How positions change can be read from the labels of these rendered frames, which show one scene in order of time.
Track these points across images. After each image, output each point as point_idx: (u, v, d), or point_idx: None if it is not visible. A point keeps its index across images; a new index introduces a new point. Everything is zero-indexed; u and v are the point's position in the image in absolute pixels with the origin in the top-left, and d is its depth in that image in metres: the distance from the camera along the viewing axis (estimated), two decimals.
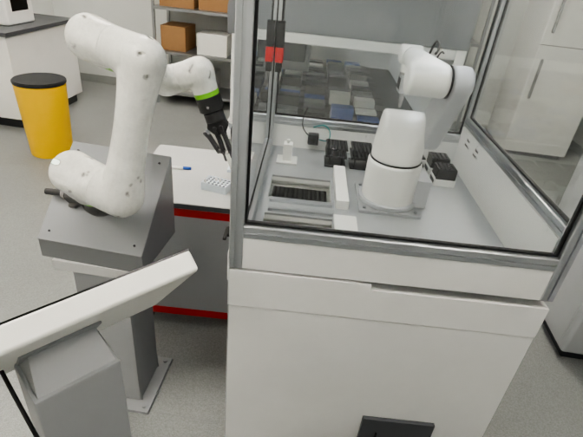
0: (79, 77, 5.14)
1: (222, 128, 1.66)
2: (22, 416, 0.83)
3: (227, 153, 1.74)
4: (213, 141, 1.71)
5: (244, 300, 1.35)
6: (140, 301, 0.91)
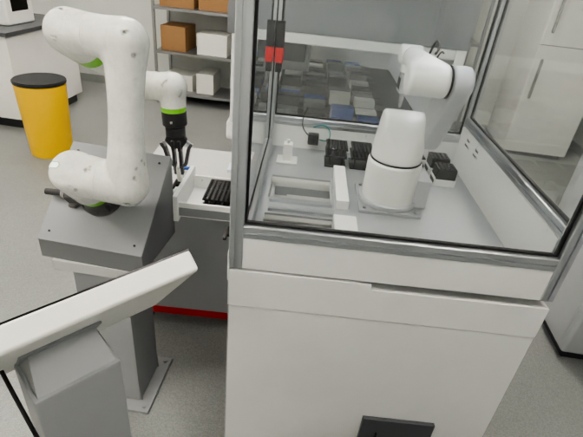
0: (79, 77, 5.14)
1: (180, 144, 1.71)
2: (22, 416, 0.83)
3: (179, 166, 1.78)
4: (167, 153, 1.74)
5: (244, 300, 1.35)
6: (140, 301, 0.91)
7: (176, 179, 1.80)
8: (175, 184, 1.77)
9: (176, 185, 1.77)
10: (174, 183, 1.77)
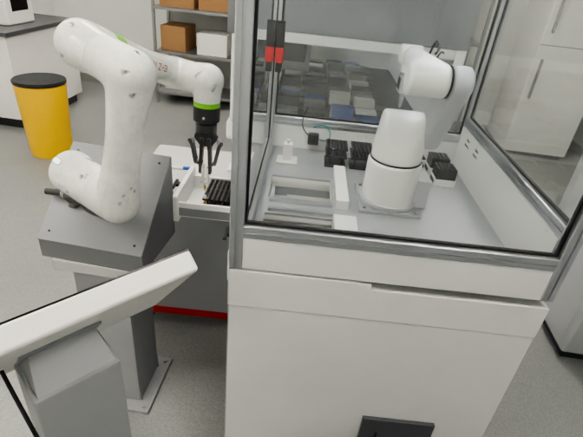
0: (79, 77, 5.14)
1: (210, 142, 1.59)
2: (22, 416, 0.83)
3: (204, 166, 1.66)
4: (194, 150, 1.62)
5: (244, 300, 1.35)
6: (140, 301, 0.91)
7: (176, 179, 1.80)
8: (175, 184, 1.77)
9: (176, 185, 1.77)
10: (174, 183, 1.77)
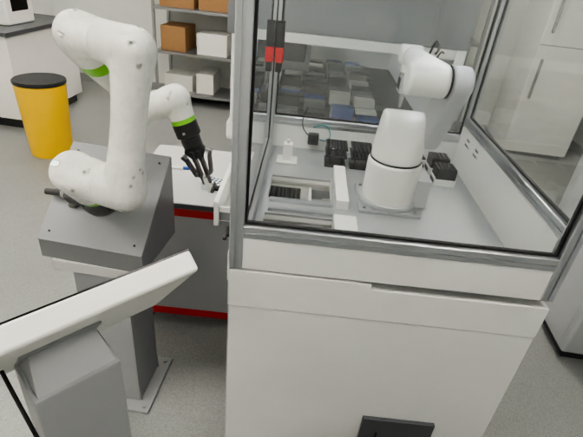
0: (79, 77, 5.14)
1: (199, 153, 1.69)
2: (22, 416, 0.83)
3: (206, 177, 1.76)
4: (191, 166, 1.73)
5: (244, 300, 1.35)
6: (140, 301, 0.91)
7: (214, 184, 1.80)
8: (214, 188, 1.77)
9: (215, 189, 1.77)
10: (213, 187, 1.77)
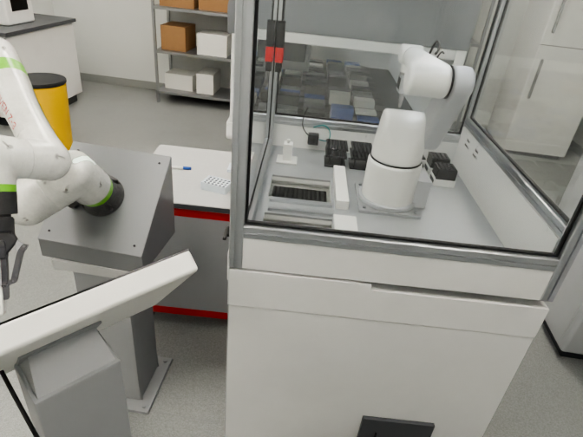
0: (79, 77, 5.14)
1: None
2: (22, 416, 0.83)
3: None
4: (16, 262, 1.09)
5: (244, 300, 1.35)
6: (140, 301, 0.91)
7: None
8: None
9: None
10: None
